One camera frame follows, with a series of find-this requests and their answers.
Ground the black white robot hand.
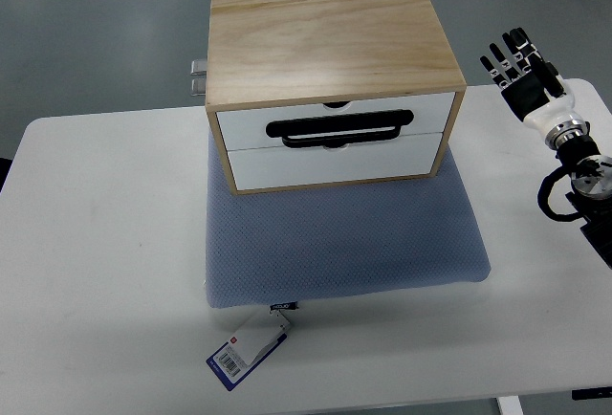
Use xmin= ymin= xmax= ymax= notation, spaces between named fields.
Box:
xmin=480 ymin=28 xmax=589 ymax=150

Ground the white drawer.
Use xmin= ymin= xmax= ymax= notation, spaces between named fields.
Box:
xmin=217 ymin=92 xmax=455 ymax=151

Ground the blue mesh cushion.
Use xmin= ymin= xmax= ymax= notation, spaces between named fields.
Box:
xmin=205 ymin=150 xmax=491 ymax=309

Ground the dark cushion brand label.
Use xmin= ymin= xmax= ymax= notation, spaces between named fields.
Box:
xmin=270 ymin=302 xmax=298 ymax=312

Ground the white blue product tag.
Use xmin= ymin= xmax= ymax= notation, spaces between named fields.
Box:
xmin=206 ymin=311 xmax=292 ymax=391

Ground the black drawer handle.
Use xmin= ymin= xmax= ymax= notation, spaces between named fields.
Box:
xmin=266 ymin=109 xmax=414 ymax=149

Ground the grey metal table bracket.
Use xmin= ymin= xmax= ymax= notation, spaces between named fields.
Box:
xmin=190 ymin=58 xmax=208 ymax=97

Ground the wooden drawer cabinet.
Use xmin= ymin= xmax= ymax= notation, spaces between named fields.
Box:
xmin=206 ymin=0 xmax=467 ymax=194

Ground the white table leg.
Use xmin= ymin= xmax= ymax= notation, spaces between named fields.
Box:
xmin=496 ymin=396 xmax=524 ymax=415

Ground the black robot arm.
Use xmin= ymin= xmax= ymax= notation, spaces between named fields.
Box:
xmin=537 ymin=120 xmax=611 ymax=265

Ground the black table control panel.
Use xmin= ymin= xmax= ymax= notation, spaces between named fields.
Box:
xmin=571 ymin=386 xmax=612 ymax=401

